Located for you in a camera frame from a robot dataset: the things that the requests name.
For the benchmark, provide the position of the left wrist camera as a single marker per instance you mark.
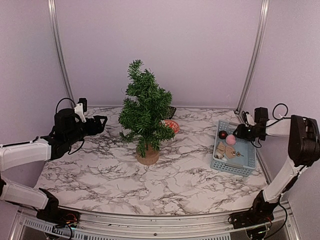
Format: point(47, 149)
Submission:
point(80, 108)

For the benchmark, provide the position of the pink pompom ornament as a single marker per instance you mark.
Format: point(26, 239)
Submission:
point(230, 140)

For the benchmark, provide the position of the right aluminium frame post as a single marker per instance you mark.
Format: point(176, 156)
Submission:
point(257, 46)

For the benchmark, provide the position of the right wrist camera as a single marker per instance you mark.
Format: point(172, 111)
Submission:
point(249, 118)

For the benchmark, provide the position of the small green christmas tree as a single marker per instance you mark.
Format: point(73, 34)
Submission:
point(145, 107)

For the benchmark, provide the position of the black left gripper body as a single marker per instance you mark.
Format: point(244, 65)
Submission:
point(74, 135)

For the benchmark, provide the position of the white grey small ornament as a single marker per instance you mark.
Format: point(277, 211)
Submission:
point(219, 156)

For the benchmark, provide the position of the copper bauble ornament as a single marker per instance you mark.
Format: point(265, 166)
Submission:
point(222, 134)

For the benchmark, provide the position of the orange white patterned bowl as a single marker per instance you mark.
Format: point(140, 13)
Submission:
point(172, 124)

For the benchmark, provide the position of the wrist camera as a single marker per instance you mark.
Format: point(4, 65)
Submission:
point(249, 118)
point(80, 108)

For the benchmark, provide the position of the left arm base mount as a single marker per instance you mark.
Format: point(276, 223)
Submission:
point(54, 214)

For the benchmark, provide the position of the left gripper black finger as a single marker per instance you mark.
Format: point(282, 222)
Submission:
point(100, 127)
point(101, 119)

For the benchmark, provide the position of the light blue perforated basket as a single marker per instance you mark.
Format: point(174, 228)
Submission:
point(239, 165)

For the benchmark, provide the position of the left aluminium frame post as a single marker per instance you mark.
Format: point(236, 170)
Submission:
point(59, 48)

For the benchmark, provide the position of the black floral square plate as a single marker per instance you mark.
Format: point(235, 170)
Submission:
point(171, 112)

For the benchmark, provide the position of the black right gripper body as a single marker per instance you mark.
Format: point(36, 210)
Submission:
point(249, 135)

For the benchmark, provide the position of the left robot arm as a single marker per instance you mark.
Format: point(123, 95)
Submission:
point(21, 153)

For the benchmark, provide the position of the beige fabric ornament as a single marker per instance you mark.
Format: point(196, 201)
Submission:
point(226, 150)

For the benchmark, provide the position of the aluminium frame post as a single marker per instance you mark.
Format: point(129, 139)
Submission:
point(257, 46)
point(59, 48)

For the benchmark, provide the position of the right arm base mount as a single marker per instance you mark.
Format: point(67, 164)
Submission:
point(252, 216)

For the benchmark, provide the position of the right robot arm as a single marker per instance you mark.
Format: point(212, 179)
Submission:
point(303, 150)

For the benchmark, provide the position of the front aluminium rail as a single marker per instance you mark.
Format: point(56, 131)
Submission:
point(92, 225)

